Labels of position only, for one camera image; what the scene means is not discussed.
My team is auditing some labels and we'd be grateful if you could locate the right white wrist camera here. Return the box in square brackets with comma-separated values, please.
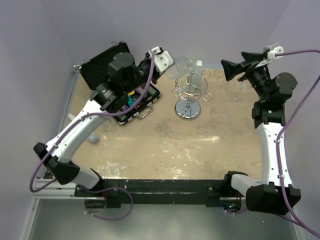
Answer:
[255, 42, 284, 68]

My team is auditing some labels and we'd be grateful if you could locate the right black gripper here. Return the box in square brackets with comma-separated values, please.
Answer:
[221, 51, 272, 102]

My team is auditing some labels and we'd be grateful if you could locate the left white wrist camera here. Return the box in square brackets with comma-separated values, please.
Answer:
[146, 46, 175, 75]

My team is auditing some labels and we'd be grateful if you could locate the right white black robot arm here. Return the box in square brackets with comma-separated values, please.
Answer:
[220, 52, 301, 216]

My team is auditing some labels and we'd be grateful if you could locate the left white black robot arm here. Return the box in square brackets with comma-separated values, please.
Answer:
[29, 46, 174, 196]

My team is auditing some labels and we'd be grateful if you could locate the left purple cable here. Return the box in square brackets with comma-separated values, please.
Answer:
[29, 48, 162, 221]

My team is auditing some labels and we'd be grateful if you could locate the chrome wine glass rack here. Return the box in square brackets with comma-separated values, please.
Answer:
[171, 69, 213, 121]

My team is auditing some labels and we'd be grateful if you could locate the black poker chip case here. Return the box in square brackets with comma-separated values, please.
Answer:
[80, 41, 161, 125]

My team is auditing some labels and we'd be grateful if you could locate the white grey handheld tool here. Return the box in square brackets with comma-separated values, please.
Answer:
[67, 113, 99, 144]

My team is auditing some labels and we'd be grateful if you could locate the clear wine glass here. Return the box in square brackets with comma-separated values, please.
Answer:
[231, 95, 241, 102]
[82, 90, 93, 102]

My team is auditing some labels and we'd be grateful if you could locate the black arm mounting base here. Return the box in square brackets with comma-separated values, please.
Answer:
[73, 178, 253, 209]

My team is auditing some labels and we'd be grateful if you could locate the teal dealer block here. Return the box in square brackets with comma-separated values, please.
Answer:
[127, 95, 136, 107]

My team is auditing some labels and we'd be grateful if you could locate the green chip stack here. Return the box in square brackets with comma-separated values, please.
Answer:
[147, 87, 161, 98]

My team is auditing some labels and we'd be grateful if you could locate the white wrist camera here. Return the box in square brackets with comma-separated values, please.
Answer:
[146, 46, 175, 75]
[255, 42, 284, 68]

